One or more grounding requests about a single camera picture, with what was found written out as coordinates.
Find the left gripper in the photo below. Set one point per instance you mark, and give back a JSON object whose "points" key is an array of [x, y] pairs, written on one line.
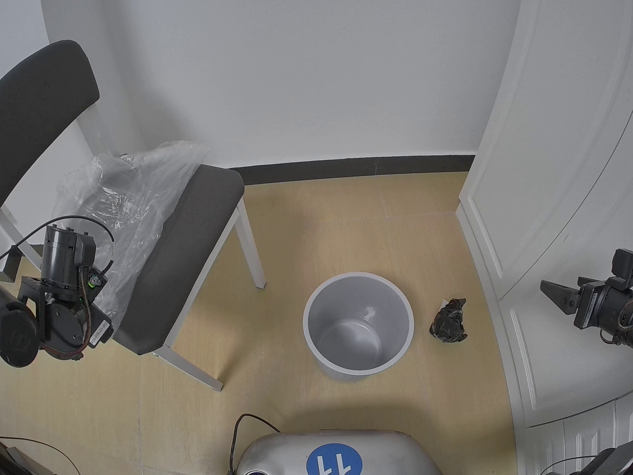
{"points": [[64, 327]]}

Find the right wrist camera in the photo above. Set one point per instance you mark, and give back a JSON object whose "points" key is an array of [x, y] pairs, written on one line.
{"points": [[623, 265]]}

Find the black plastic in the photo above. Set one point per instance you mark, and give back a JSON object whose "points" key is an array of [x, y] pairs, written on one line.
{"points": [[447, 322]]}

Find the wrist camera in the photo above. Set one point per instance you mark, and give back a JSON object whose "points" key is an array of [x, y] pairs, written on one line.
{"points": [[623, 265], [85, 250]]}

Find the clear plastic bag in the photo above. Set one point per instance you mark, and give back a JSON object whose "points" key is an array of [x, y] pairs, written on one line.
{"points": [[133, 191]]}

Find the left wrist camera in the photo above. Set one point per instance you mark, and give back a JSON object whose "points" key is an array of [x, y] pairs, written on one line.
{"points": [[85, 250]]}

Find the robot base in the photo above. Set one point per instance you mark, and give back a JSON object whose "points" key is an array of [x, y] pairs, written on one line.
{"points": [[296, 453]]}

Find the dark grey chair white legs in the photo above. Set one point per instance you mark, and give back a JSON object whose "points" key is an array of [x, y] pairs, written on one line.
{"points": [[188, 235]]}

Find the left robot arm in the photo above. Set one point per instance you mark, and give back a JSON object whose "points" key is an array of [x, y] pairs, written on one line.
{"points": [[15, 332]]}

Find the white panelled door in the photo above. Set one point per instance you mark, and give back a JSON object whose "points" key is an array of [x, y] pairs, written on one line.
{"points": [[554, 141]]}

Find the white trash bin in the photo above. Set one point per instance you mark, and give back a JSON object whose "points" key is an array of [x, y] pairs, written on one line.
{"points": [[358, 314]]}

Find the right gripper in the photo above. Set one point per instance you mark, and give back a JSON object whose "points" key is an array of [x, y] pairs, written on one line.
{"points": [[593, 307]]}

